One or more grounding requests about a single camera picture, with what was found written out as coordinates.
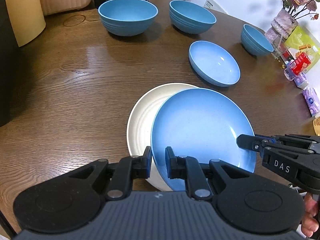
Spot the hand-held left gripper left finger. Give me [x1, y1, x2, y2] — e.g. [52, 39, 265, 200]
[67, 146, 153, 201]

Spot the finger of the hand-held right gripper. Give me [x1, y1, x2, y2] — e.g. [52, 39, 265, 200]
[236, 134, 262, 153]
[255, 134, 320, 153]

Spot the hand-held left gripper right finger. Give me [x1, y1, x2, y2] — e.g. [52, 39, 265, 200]
[165, 146, 250, 202]

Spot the cream plate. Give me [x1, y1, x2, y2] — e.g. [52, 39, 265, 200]
[127, 82, 200, 192]

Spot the blue shallow plate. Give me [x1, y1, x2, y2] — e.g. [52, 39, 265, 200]
[150, 88, 257, 192]
[188, 41, 241, 87]

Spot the blue bowl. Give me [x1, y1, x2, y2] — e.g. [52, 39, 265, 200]
[169, 0, 217, 35]
[241, 24, 275, 56]
[98, 0, 158, 37]

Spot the person's right hand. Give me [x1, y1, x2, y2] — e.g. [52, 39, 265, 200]
[301, 192, 320, 238]

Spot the purple tissue pack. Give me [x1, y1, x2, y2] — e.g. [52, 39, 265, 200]
[294, 72, 308, 89]
[302, 86, 320, 117]

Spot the red snack packet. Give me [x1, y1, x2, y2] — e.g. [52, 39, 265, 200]
[283, 51, 313, 82]

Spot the clear drinking glass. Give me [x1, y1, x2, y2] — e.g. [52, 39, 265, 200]
[271, 34, 288, 58]

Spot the green gift bag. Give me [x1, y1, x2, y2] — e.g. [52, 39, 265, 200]
[284, 26, 320, 73]

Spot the textured pale vase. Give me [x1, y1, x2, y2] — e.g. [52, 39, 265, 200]
[264, 8, 299, 43]

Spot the black box on table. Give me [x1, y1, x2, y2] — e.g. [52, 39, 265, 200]
[0, 0, 19, 128]

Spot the white wall sticker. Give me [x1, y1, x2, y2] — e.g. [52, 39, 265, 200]
[203, 0, 227, 15]

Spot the cream kettle with grey handle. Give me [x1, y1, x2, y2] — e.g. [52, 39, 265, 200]
[4, 0, 47, 47]

